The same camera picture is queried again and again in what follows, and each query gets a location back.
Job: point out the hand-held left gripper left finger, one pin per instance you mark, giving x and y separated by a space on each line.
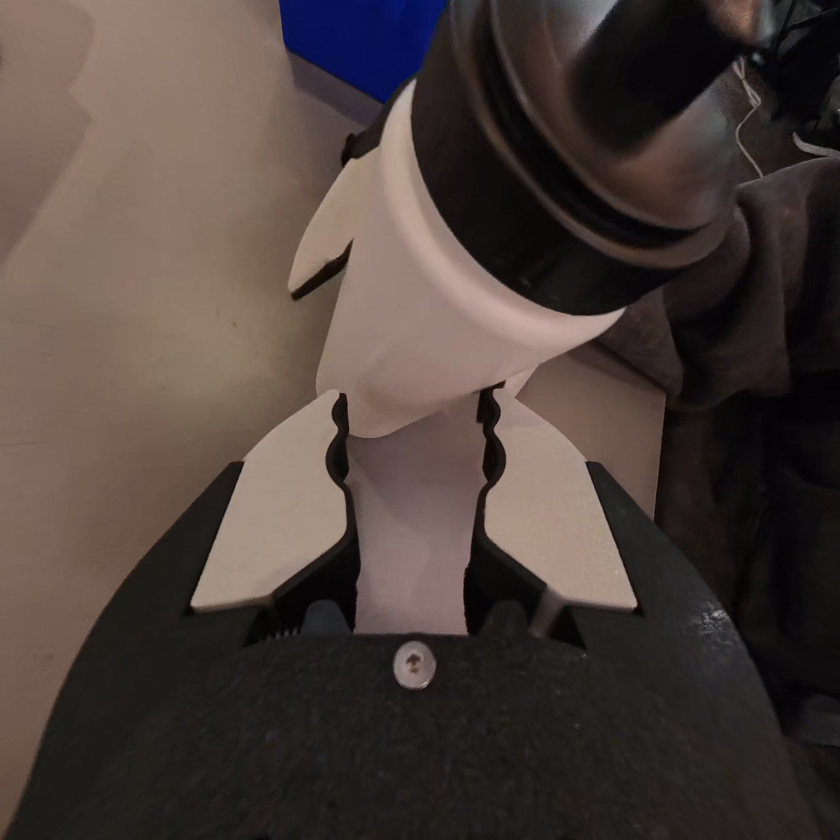
275 512

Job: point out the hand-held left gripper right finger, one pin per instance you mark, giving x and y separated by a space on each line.
551 512

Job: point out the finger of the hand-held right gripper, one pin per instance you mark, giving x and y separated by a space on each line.
515 384
321 223

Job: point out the white plastic bottle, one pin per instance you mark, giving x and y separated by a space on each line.
420 315

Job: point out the blue plastic bin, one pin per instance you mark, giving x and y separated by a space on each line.
341 39

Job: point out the black bottle lid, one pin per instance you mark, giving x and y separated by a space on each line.
525 164

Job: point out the person's dark clothing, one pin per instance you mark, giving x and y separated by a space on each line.
754 328

